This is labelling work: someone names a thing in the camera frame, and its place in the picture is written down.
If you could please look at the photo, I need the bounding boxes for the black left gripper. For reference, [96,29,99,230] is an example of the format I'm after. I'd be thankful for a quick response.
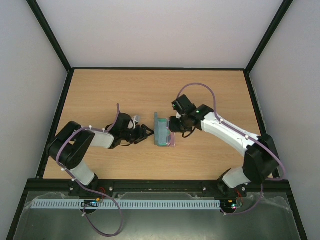
[121,124,154,144]

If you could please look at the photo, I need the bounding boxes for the grey-green glasses case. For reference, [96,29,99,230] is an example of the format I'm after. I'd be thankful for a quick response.
[154,112,176,147]

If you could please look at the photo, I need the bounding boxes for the pink sunglasses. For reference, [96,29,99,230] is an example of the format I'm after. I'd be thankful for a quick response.
[157,118,176,147]

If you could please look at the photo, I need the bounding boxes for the light blue cleaning cloth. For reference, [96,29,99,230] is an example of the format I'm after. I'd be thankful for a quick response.
[158,121,168,145]

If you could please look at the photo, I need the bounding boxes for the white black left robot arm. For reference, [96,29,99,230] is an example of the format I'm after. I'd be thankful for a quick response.
[46,113,155,197]

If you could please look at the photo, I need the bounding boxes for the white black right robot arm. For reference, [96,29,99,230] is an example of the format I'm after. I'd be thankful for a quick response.
[169,95,283,196]

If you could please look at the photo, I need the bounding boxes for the grey metal front tray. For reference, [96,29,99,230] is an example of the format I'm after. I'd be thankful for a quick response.
[13,192,300,240]

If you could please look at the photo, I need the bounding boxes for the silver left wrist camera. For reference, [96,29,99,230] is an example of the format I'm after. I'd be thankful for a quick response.
[132,115,141,129]

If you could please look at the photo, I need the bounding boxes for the black right frame rail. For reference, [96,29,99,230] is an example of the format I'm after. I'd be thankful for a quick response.
[243,70,308,240]

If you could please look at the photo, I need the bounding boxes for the black frame rail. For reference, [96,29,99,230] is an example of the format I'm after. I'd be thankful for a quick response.
[23,178,292,200]
[72,67,245,72]
[243,70,308,240]
[35,67,75,179]

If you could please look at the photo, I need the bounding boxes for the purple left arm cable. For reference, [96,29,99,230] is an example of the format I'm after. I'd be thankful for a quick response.
[55,103,124,237]

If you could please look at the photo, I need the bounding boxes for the white slotted cable duct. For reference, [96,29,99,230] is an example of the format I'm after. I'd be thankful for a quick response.
[25,199,221,210]

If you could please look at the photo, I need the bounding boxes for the black back frame rail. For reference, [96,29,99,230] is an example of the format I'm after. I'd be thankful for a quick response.
[72,67,245,72]

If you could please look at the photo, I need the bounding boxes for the black left frame rail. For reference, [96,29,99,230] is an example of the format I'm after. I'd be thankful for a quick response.
[35,67,75,179]

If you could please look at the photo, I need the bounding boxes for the black front frame rail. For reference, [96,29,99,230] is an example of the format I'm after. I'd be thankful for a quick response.
[23,178,292,200]

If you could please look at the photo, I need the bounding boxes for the black back left frame post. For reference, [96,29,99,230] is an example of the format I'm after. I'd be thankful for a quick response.
[26,0,72,73]

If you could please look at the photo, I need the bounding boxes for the black frame post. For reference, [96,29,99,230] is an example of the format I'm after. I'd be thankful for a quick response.
[245,0,294,74]
[26,0,72,73]

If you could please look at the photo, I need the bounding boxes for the black back right frame post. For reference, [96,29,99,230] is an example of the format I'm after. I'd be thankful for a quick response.
[245,0,294,74]

